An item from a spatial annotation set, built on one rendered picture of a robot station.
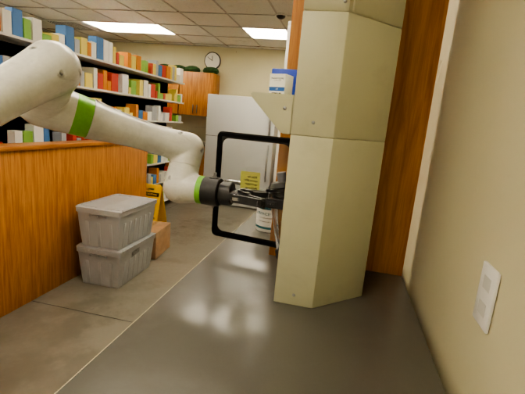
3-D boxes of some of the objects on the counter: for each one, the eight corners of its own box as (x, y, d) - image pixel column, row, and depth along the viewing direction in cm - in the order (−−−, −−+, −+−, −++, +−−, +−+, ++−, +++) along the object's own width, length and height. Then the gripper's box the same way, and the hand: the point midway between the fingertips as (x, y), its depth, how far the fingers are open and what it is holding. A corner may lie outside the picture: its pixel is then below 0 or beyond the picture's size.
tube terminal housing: (359, 274, 132) (394, 44, 117) (363, 318, 101) (411, 12, 86) (290, 262, 137) (314, 40, 122) (273, 301, 106) (303, 9, 91)
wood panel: (400, 273, 137) (477, -176, 109) (401, 276, 134) (481, -184, 106) (269, 252, 146) (310, -165, 119) (268, 254, 143) (309, -173, 116)
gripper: (210, 186, 109) (287, 196, 105) (232, 177, 130) (297, 185, 125) (208, 210, 110) (283, 222, 106) (230, 198, 131) (294, 207, 127)
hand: (283, 201), depth 116 cm, fingers closed on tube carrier, 9 cm apart
